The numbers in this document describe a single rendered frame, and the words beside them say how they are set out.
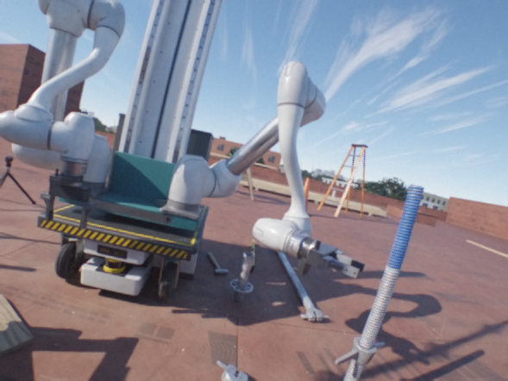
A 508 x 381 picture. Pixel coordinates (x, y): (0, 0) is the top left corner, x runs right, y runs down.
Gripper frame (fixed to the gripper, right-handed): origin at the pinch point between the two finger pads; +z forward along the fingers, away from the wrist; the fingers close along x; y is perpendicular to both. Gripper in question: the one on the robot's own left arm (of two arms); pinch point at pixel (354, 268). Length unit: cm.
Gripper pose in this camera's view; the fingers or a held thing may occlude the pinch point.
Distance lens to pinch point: 78.9
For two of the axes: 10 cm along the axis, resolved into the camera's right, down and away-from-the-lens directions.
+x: 6.2, 0.8, 7.8
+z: 7.5, 2.2, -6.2
